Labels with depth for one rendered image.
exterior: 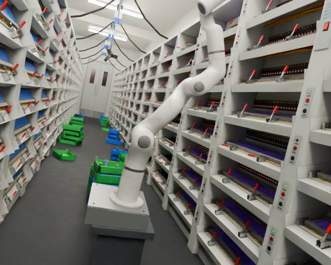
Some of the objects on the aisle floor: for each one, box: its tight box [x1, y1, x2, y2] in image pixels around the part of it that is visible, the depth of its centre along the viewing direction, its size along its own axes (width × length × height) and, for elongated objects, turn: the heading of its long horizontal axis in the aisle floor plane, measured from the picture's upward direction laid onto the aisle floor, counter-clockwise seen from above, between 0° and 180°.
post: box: [257, 0, 331, 265], centre depth 113 cm, size 20×9×182 cm, turn 39°
